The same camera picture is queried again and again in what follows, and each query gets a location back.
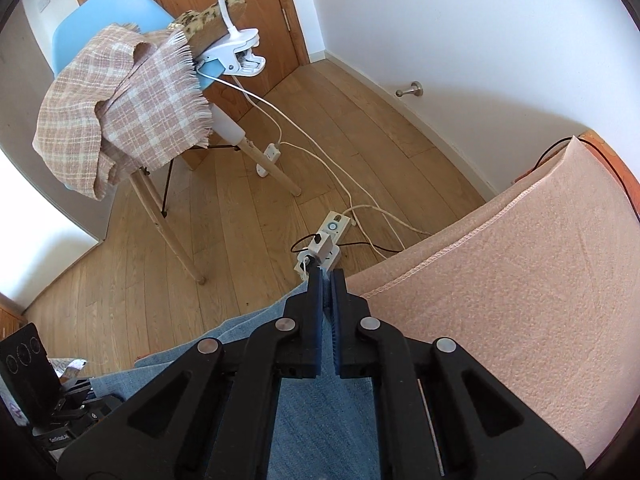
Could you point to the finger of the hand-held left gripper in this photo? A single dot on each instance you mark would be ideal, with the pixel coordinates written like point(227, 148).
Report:
point(97, 407)

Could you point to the wooden door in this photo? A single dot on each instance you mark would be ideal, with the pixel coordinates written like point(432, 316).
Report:
point(260, 10)

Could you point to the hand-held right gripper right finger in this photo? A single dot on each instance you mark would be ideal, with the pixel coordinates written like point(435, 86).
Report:
point(338, 340)

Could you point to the white patterned cloth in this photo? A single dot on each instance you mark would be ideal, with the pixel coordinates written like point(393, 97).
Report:
point(67, 370)

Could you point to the white power strip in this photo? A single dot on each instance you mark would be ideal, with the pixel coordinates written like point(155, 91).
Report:
point(336, 222)

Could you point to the metal door hinge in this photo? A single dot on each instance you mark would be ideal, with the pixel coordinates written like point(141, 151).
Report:
point(288, 20)

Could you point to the light blue chair wooden legs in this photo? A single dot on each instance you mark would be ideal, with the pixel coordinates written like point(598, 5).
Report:
point(90, 25)

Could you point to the pink plaid fringed blanket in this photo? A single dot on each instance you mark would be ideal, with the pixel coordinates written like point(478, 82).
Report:
point(135, 110)

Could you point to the white wall switch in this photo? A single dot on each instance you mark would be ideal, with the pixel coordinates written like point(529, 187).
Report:
point(43, 3)

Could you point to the spotted furry slipper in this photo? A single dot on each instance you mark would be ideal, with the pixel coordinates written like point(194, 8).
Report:
point(215, 20)

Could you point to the white clip lamp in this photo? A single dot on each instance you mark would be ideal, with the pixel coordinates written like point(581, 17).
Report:
point(235, 47)

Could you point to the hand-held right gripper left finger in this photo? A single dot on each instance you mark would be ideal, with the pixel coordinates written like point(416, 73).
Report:
point(323, 332)

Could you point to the metal wall door stop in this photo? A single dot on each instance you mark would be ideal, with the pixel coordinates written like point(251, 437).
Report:
point(410, 91)

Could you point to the grey plug adapter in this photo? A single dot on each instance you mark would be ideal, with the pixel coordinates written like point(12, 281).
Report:
point(322, 249)

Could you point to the blue denim pants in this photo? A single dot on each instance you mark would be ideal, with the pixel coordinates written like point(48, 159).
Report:
point(320, 435)

